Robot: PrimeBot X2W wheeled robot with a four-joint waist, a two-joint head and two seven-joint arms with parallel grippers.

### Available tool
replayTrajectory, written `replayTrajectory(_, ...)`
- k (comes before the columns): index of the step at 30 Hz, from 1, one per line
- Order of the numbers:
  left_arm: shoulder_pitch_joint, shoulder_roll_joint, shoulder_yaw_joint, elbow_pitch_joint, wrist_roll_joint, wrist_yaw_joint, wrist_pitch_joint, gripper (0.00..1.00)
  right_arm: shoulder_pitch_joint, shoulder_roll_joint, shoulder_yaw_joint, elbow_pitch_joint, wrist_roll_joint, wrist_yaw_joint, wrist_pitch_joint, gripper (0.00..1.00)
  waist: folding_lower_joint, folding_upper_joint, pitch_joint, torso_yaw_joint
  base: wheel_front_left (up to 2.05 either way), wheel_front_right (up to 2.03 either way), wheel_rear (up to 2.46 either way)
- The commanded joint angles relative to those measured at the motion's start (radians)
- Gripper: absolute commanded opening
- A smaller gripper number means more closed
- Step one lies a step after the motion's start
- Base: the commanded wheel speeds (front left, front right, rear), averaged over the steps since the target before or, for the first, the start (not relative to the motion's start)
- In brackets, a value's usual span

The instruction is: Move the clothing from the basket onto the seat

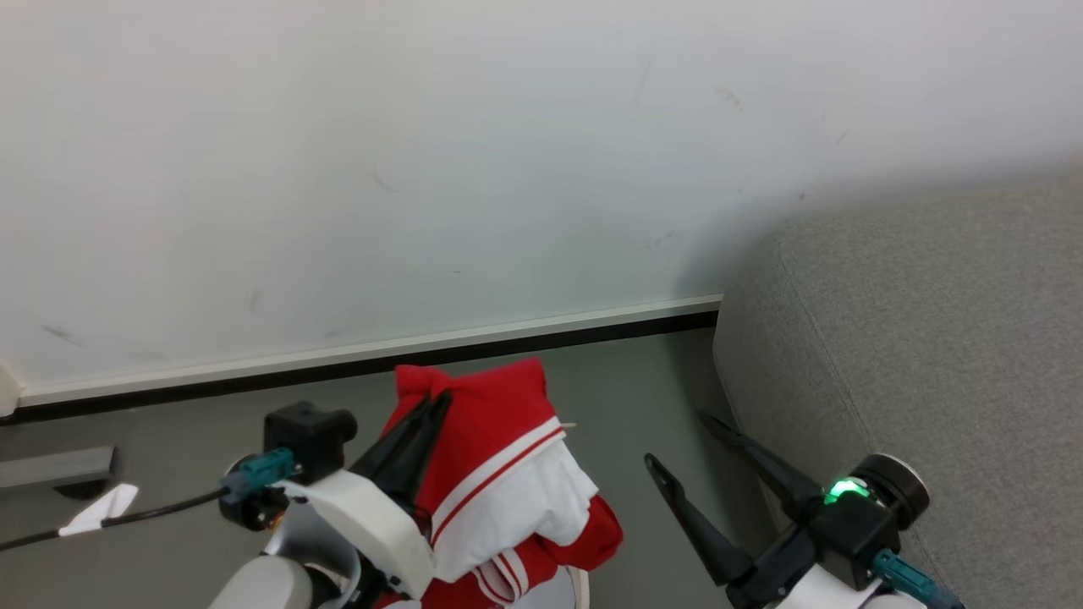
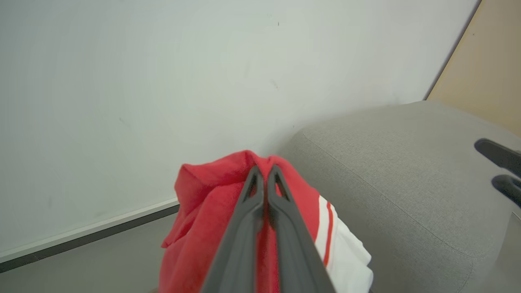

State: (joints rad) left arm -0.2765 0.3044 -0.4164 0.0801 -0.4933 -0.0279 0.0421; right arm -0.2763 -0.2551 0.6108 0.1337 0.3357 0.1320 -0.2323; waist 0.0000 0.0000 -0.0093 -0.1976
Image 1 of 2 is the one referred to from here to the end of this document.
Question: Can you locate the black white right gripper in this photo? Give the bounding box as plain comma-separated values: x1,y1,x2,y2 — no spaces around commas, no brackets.
644,409,932,609

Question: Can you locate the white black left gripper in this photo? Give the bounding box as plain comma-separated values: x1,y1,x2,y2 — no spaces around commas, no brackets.
218,391,454,601

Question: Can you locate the red and white garment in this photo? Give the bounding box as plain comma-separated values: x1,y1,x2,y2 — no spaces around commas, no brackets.
375,357,625,609

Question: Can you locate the white and black skirting board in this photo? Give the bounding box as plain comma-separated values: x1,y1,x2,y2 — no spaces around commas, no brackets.
0,293,723,425

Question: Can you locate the grey fabric sofa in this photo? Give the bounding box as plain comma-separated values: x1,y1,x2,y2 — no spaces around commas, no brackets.
712,173,1083,609

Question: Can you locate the grey flat metal base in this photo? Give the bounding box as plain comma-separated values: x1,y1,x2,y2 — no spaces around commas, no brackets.
0,445,118,500

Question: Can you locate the teal left cable connector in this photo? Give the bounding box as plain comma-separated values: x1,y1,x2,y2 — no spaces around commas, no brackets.
221,447,297,507

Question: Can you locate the teal cable connector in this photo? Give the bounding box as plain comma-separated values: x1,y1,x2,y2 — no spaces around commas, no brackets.
221,447,297,507
871,549,966,609

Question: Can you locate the teal right cable connector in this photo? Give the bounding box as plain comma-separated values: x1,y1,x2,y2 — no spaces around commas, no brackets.
871,549,966,609

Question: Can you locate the thin black cable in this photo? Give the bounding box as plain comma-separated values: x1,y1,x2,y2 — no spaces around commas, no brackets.
0,488,231,552

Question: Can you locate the white cable label tag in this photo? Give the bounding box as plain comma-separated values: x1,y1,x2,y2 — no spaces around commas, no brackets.
58,483,140,538

